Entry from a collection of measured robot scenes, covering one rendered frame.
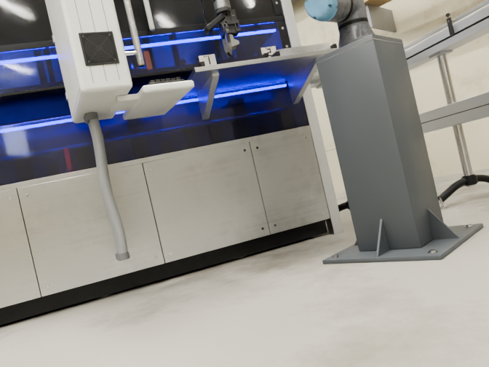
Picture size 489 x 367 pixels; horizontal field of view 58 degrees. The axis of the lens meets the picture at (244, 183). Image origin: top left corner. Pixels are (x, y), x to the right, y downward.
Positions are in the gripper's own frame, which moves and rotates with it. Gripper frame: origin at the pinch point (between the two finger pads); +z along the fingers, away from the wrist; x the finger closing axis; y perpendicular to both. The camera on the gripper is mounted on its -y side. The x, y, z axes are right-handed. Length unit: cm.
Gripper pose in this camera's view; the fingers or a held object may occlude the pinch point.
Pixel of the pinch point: (228, 53)
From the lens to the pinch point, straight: 213.7
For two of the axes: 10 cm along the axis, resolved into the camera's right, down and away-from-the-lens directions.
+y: 9.3, -2.1, 3.0
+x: -2.9, 0.7, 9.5
